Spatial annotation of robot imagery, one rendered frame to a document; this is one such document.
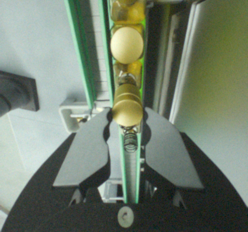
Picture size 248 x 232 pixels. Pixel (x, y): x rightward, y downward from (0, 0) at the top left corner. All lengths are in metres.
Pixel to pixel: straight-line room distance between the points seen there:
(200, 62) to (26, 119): 0.89
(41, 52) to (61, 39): 0.11
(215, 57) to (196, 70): 0.05
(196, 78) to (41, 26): 0.58
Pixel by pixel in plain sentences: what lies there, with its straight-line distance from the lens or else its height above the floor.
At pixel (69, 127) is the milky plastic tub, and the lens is 0.69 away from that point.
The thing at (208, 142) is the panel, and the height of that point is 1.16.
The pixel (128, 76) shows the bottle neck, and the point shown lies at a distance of 0.19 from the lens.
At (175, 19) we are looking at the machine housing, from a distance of 0.51.
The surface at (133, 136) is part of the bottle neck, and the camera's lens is 0.24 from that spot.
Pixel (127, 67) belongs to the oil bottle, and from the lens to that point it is 0.21.
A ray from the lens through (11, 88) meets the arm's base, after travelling 0.72.
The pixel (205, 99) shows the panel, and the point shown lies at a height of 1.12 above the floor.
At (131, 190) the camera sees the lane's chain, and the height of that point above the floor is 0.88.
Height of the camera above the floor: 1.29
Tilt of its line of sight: 59 degrees down
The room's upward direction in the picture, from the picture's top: 176 degrees counter-clockwise
